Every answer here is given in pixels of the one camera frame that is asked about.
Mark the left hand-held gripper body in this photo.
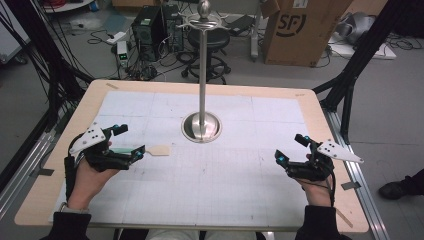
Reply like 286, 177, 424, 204
68, 121, 132, 173

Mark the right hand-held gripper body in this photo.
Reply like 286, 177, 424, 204
284, 138, 365, 183

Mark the mint-handled wooden spatula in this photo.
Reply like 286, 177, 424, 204
109, 144, 172, 158

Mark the stainless steel utensil stand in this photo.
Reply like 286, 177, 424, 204
176, 0, 232, 144

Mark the person's right hand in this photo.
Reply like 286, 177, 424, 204
294, 178, 334, 208

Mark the person's left hand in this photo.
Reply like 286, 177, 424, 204
66, 158, 120, 211

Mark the grey tape piece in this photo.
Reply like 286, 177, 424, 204
340, 180, 362, 192
29, 168, 55, 178

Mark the white grid mat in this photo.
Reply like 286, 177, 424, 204
49, 90, 313, 228

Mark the white device with green light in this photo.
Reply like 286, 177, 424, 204
115, 40, 130, 69

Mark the white power strip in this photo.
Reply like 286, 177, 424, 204
105, 30, 128, 46

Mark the large cardboard box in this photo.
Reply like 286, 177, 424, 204
260, 0, 354, 68

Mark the wide black computer tower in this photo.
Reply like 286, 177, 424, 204
130, 4, 168, 63

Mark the white table leg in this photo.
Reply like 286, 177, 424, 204
249, 0, 264, 63

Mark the narrow black computer tower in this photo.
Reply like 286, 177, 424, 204
162, 3, 185, 54

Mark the white floor board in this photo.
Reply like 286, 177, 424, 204
328, 33, 398, 61

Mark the grey plastic bag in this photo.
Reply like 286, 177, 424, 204
334, 11, 377, 46

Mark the black flat laptop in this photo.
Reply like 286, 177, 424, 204
229, 14, 257, 37

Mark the black round stool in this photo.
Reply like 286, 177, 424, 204
181, 28, 233, 85

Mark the white round table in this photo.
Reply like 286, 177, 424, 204
42, 0, 95, 14

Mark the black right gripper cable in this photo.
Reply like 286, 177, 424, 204
326, 166, 337, 208

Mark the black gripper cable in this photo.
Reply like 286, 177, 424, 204
64, 133, 84, 203
326, 166, 337, 208

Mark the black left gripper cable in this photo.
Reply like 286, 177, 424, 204
64, 133, 84, 203

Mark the aluminium rail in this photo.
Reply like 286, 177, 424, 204
321, 108, 392, 240
0, 130, 56, 218

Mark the black floor cable bundle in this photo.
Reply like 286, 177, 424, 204
124, 49, 188, 83

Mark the black metal frame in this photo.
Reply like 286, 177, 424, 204
4, 0, 96, 133
312, 0, 404, 145

